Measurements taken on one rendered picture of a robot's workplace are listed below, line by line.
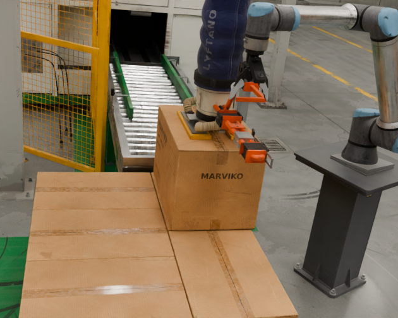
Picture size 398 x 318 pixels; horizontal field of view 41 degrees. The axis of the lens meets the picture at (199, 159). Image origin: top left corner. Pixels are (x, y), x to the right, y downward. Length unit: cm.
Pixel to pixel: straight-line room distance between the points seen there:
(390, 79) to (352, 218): 79
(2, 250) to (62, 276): 117
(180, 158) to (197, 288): 55
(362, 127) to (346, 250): 70
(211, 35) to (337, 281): 159
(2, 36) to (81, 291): 189
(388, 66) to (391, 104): 20
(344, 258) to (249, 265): 94
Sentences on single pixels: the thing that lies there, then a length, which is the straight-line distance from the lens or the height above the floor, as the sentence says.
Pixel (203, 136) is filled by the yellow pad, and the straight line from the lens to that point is 237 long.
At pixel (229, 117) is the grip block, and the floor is 110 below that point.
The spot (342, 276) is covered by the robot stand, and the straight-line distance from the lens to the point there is 319.
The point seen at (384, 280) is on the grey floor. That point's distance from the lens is 345.
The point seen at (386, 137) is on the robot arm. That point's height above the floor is 97.
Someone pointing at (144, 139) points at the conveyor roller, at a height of 55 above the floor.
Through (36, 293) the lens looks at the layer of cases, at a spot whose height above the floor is 54.
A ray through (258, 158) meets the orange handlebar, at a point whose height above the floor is 108.
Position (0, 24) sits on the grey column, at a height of 114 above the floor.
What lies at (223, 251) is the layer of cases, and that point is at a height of 54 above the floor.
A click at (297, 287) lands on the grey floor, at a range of 316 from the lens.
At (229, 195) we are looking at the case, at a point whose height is 73.
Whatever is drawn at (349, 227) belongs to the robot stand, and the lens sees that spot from 298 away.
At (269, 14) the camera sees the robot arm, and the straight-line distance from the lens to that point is 201.
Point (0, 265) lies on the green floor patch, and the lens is 316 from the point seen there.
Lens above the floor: 183
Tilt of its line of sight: 24 degrees down
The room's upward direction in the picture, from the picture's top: 7 degrees clockwise
